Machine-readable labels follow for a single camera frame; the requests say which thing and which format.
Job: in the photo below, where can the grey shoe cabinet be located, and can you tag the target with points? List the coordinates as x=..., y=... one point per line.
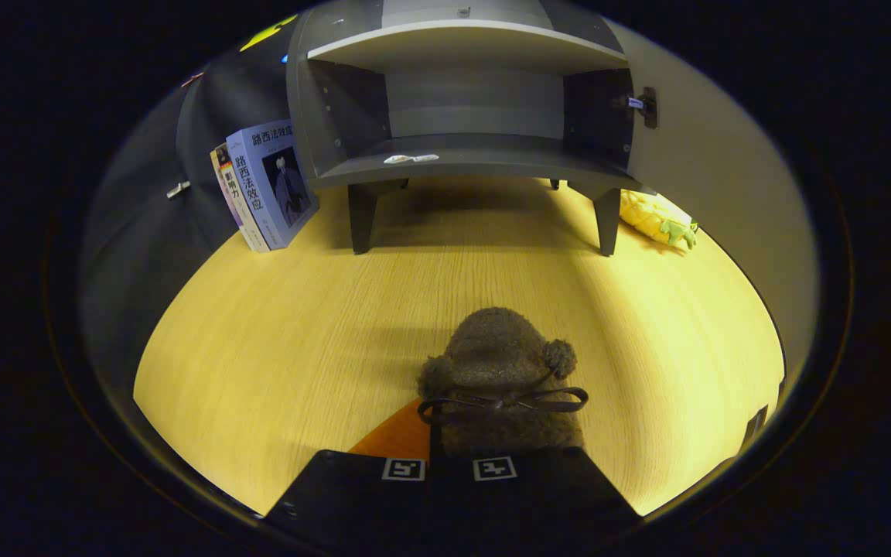
x=492, y=155

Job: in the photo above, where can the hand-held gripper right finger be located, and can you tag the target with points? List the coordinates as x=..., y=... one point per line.
x=538, y=495

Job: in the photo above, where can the yellow plush toy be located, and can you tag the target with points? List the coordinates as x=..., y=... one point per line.
x=650, y=216

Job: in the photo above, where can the white book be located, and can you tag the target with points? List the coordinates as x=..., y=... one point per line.
x=230, y=193

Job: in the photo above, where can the brown fuzzy shoe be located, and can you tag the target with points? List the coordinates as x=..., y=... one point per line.
x=500, y=348

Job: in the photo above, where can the black backdrop cloth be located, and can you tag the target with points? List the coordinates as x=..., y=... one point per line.
x=144, y=255

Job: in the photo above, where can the silver clip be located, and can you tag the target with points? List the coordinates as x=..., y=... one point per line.
x=178, y=189

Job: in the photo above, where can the blue book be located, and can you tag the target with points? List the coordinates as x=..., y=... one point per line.
x=275, y=193

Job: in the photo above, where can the red clip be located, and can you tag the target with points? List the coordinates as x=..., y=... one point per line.
x=192, y=79

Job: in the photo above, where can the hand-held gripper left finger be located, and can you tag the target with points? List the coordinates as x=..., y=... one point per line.
x=353, y=495

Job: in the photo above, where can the black door hinge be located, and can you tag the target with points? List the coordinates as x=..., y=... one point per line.
x=650, y=108

